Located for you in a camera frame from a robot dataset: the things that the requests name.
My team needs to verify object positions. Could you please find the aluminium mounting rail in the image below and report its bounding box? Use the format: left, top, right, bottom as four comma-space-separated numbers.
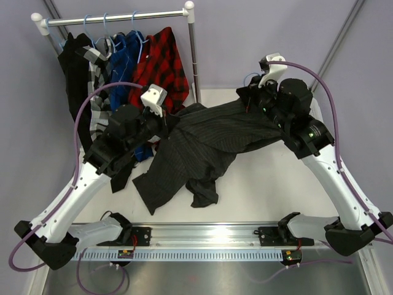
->
70, 222, 374, 248

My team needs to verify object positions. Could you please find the blue plaid shirt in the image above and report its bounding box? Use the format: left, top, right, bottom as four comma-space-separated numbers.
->
109, 29, 154, 163

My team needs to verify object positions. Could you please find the white slotted cable duct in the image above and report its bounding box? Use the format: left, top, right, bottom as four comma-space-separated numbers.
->
71, 248, 283, 262

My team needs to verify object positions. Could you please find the grey white plaid shirt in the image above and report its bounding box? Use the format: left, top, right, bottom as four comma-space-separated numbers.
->
76, 37, 113, 141

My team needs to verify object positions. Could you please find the metal clothes rack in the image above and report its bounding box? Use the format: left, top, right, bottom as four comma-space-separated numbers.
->
31, 1, 201, 103

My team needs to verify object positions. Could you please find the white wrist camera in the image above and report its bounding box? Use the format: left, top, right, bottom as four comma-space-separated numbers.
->
258, 52, 287, 88
141, 84, 167, 117

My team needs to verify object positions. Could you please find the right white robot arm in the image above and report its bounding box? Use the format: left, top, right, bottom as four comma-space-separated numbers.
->
236, 76, 392, 256

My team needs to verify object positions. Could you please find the red black plaid shirt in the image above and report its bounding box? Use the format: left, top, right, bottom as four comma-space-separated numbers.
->
131, 27, 190, 114

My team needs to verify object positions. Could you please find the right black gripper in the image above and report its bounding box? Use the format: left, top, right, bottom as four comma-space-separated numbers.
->
240, 73, 292, 131

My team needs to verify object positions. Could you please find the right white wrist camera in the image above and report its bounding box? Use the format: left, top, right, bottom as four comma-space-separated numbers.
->
258, 52, 287, 88

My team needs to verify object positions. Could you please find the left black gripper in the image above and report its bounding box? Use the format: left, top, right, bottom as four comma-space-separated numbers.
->
125, 104, 179, 152

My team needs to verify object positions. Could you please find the light blue wire hanger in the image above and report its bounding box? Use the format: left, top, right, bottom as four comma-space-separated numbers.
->
243, 73, 262, 89

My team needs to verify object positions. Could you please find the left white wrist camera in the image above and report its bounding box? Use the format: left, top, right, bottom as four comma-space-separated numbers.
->
141, 84, 167, 117

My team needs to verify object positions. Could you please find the blue hanger of red shirt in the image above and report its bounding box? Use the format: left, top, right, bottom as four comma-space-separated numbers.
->
131, 10, 148, 63

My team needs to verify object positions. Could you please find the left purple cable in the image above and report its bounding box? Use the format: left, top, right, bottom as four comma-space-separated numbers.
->
8, 81, 145, 273

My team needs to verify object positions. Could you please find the blue hanger of black shirt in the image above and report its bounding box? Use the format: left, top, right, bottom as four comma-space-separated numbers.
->
45, 18, 64, 51

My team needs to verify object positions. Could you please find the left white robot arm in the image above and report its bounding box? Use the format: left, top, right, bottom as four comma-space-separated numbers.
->
14, 105, 179, 270

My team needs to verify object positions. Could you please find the left aluminium frame post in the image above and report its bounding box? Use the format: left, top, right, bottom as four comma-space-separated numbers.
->
41, 0, 69, 56

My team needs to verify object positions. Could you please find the blue hanger of grey shirt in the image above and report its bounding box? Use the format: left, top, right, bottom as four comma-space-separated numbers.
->
84, 14, 107, 50

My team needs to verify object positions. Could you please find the aluminium frame post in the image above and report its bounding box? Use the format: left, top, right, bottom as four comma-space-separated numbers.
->
317, 0, 367, 78
41, 0, 69, 56

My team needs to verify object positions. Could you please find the dark pinstriped shirt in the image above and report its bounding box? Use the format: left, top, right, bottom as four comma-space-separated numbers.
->
133, 100, 281, 214

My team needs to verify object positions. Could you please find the right aluminium frame post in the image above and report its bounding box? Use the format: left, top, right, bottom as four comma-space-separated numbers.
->
317, 0, 367, 78

